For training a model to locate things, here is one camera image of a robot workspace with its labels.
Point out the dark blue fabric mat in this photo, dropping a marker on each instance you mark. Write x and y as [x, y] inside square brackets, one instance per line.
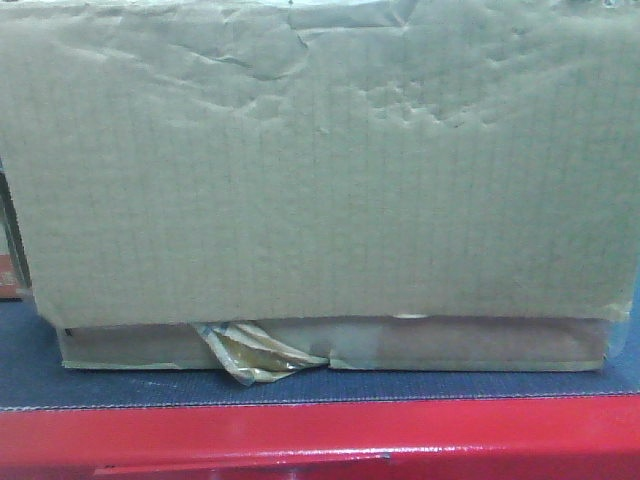
[33, 378]

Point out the crumpled clear packing tape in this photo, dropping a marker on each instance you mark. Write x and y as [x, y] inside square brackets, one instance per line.
[250, 355]

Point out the large brown cardboard box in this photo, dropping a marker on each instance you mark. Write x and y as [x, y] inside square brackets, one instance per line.
[398, 185]

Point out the red metal cart edge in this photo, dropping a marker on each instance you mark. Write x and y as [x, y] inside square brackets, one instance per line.
[551, 438]

